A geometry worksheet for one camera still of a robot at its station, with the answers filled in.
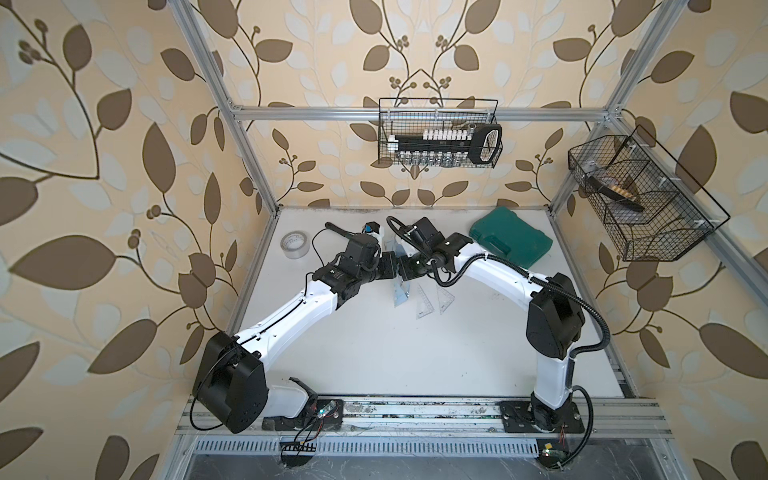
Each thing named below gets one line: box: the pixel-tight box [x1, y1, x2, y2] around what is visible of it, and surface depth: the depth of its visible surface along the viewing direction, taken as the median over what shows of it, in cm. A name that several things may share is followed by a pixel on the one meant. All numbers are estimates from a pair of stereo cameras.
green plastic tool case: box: [470, 207, 553, 269], surface depth 110 cm
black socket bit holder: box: [387, 124, 503, 167], surface depth 86 cm
